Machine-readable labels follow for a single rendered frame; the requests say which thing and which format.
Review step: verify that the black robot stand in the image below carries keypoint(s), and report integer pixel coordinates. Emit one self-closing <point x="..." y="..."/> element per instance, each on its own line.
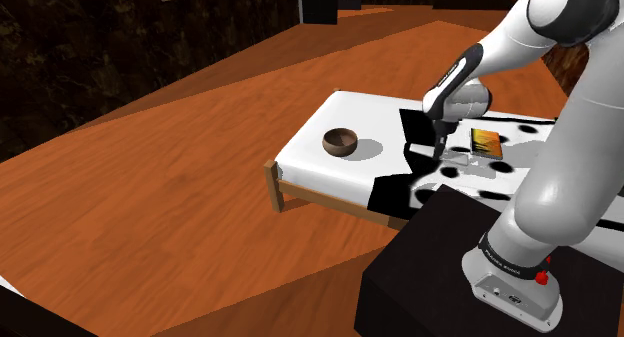
<point x="419" y="277"/>

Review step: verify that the grey flat phone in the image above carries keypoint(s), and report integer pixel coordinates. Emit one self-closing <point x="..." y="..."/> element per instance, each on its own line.
<point x="456" y="156"/>

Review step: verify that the orange and black tablet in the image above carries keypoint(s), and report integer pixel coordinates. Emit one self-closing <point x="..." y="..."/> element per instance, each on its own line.
<point x="485" y="143"/>

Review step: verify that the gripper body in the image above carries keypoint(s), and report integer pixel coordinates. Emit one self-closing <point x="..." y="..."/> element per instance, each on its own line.
<point x="441" y="133"/>

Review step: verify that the dark cabinet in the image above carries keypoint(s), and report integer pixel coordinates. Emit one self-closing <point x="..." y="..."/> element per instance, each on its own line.
<point x="318" y="2"/>

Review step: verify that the white bed with wooden frame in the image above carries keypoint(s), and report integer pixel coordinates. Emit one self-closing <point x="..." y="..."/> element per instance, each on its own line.
<point x="351" y="121"/>

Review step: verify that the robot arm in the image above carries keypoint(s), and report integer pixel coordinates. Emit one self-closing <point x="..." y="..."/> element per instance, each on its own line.
<point x="560" y="175"/>

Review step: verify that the brown wooden bowl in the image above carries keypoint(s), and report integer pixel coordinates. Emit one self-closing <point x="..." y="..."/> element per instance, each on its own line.
<point x="340" y="142"/>

